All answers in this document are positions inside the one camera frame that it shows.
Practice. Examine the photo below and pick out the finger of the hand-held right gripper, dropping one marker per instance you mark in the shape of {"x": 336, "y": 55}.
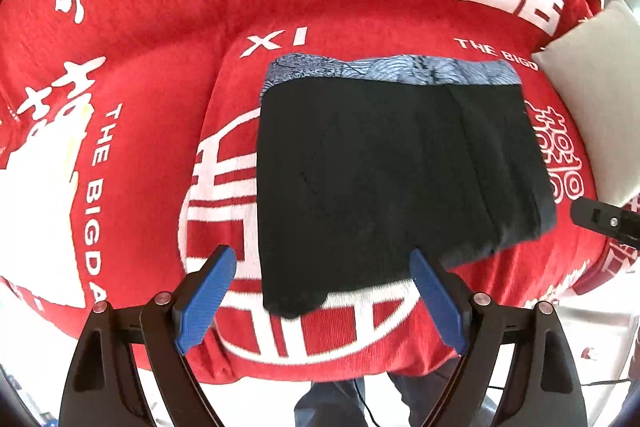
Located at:
{"x": 605, "y": 219}

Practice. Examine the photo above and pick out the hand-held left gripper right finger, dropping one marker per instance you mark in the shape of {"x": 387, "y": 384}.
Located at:
{"x": 440, "y": 302}

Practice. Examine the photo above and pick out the person's legs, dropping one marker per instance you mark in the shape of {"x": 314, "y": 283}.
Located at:
{"x": 330, "y": 399}

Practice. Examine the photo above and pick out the cream pillow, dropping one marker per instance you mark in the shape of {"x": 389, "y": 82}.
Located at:
{"x": 600, "y": 107}

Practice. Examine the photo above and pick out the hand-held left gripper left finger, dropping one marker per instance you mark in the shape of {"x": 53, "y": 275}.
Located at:
{"x": 205, "y": 302}

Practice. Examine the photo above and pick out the red printed blanket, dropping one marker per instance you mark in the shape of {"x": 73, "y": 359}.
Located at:
{"x": 150, "y": 57}

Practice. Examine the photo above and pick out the black pants with grey waistband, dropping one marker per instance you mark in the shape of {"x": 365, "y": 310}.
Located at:
{"x": 375, "y": 157}

